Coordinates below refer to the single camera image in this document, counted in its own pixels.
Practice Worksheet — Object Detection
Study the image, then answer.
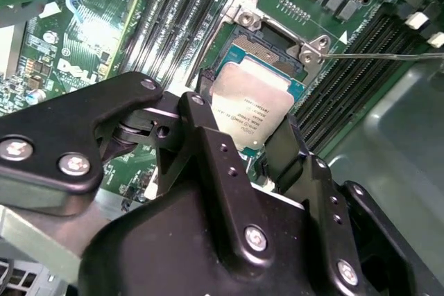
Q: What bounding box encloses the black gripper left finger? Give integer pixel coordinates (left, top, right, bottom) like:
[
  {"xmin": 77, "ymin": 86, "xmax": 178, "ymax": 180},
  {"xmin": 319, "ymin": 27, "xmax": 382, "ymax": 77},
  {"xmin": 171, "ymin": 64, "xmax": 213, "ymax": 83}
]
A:
[{"xmin": 0, "ymin": 69, "xmax": 278, "ymax": 259}]

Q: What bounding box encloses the wire locking lever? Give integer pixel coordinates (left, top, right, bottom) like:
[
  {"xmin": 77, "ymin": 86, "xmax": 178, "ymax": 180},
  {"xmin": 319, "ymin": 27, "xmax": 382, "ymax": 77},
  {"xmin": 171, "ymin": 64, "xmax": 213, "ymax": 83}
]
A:
[{"xmin": 317, "ymin": 51, "xmax": 444, "ymax": 63}]

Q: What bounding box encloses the silver CPU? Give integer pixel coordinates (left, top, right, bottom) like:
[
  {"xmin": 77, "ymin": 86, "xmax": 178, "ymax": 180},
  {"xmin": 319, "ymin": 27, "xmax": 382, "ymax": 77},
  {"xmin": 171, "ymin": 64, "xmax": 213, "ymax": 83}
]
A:
[{"xmin": 207, "ymin": 55, "xmax": 307, "ymax": 158}]

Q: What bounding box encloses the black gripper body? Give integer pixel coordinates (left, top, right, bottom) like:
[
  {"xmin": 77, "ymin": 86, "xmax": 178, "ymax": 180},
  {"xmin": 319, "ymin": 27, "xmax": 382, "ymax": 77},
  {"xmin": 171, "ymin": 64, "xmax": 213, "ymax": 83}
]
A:
[{"xmin": 79, "ymin": 184, "xmax": 334, "ymax": 296}]

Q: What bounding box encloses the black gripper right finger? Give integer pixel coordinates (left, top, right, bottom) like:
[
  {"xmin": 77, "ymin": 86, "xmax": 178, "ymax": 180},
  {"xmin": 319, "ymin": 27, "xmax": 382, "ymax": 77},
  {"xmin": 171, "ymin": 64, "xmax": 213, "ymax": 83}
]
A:
[{"xmin": 265, "ymin": 114, "xmax": 444, "ymax": 296}]

